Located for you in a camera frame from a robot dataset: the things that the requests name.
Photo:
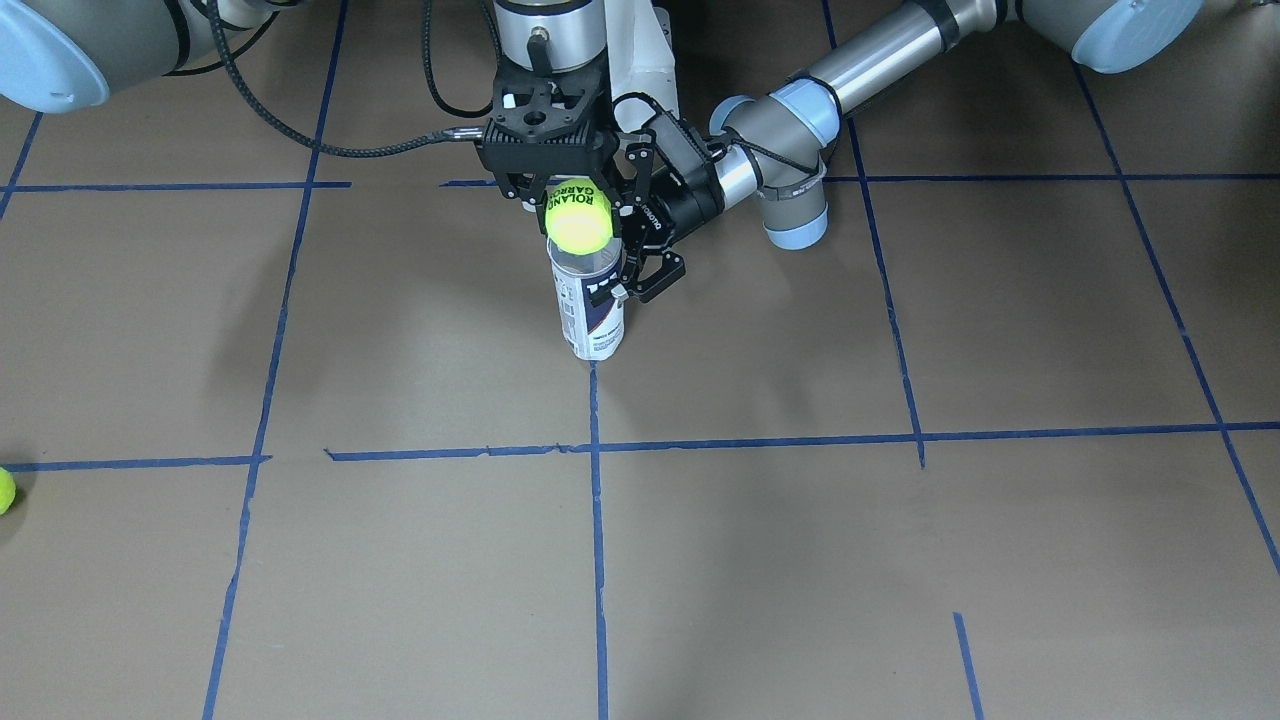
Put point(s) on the Wilson 3 tennis ball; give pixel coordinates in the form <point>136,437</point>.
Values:
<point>8,490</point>

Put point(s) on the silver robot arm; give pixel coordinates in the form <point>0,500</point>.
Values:
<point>61,56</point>
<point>770,148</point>

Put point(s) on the Roland Garros tennis ball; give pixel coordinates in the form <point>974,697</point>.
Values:
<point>578,217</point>

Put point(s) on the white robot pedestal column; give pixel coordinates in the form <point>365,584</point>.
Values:
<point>641,61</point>

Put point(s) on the clear tennis ball can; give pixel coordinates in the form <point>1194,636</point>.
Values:
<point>591,315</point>

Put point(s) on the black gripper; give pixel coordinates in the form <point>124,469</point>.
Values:
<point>527,192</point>
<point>683,209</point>

